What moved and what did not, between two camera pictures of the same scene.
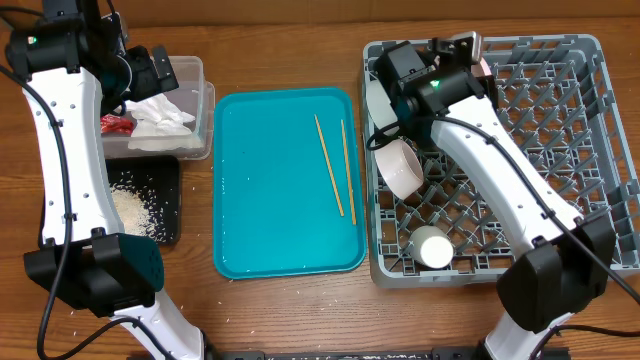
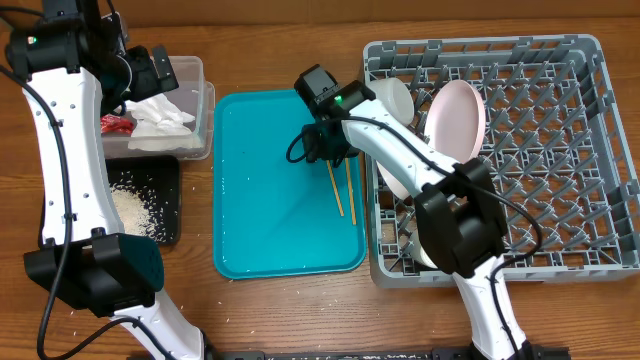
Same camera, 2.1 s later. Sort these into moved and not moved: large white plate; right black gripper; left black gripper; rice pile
Moved: right black gripper; large white plate
Not moved: rice pile; left black gripper
